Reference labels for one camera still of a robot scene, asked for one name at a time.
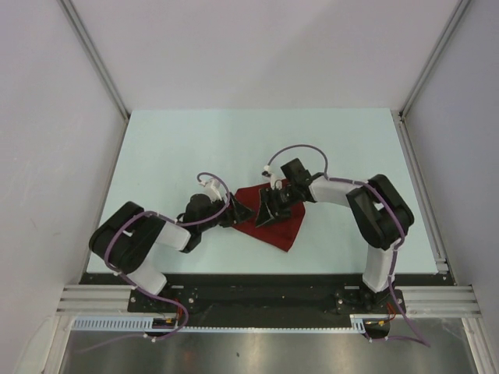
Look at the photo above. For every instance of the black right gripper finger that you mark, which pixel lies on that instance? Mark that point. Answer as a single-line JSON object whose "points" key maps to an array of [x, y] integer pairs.
{"points": [[264, 217], [266, 199]]}

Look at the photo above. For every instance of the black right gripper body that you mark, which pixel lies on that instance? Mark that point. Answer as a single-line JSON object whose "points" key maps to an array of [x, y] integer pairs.
{"points": [[283, 199]]}

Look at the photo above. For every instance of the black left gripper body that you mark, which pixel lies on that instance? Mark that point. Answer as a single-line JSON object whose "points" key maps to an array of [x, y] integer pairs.
{"points": [[226, 220]]}

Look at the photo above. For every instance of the red cloth napkin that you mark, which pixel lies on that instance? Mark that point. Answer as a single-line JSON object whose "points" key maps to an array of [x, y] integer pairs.
{"points": [[281, 234]]}

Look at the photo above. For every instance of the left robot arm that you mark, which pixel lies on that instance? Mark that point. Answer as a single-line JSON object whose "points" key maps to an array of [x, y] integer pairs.
{"points": [[125, 240]]}

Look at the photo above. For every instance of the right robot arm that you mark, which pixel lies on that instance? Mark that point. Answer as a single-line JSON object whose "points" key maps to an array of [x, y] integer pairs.
{"points": [[381, 214]]}

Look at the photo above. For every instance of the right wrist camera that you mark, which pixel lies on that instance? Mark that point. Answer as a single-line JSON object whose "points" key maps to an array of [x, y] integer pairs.
{"points": [[274, 181]]}

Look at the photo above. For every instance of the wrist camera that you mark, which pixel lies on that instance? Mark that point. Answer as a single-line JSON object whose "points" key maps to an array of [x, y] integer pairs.
{"points": [[211, 188], [274, 181]]}

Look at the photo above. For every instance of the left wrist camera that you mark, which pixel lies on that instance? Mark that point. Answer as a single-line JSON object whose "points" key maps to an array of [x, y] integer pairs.
{"points": [[211, 188]]}

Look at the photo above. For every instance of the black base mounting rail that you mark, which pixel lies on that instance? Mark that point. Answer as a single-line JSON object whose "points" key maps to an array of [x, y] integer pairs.
{"points": [[265, 301]]}

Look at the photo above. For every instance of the front aluminium frame rail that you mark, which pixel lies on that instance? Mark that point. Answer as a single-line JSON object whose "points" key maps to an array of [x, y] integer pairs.
{"points": [[94, 300]]}

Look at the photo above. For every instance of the right aluminium table rail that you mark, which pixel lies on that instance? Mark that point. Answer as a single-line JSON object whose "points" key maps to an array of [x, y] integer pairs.
{"points": [[458, 300]]}

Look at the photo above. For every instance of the left aluminium frame post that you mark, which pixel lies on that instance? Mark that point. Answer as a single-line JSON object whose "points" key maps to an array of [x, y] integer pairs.
{"points": [[86, 41]]}

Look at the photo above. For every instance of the aluminium frame post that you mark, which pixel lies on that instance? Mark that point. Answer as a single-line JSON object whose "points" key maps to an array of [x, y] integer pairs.
{"points": [[86, 41], [452, 24]]}

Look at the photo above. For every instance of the right aluminium frame post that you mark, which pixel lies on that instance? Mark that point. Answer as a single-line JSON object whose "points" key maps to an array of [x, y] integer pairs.
{"points": [[452, 24]]}

